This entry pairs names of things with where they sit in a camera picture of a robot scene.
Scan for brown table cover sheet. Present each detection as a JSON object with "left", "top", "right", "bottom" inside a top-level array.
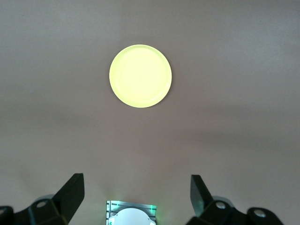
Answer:
[{"left": 0, "top": 0, "right": 300, "bottom": 225}]

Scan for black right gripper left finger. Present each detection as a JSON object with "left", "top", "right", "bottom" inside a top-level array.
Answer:
[{"left": 0, "top": 173, "right": 85, "bottom": 225}]

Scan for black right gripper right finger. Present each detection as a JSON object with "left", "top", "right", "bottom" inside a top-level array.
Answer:
[{"left": 187, "top": 174, "right": 284, "bottom": 225}]

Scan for yellow round plate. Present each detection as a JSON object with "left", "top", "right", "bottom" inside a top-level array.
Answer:
[{"left": 109, "top": 44, "right": 173, "bottom": 108}]

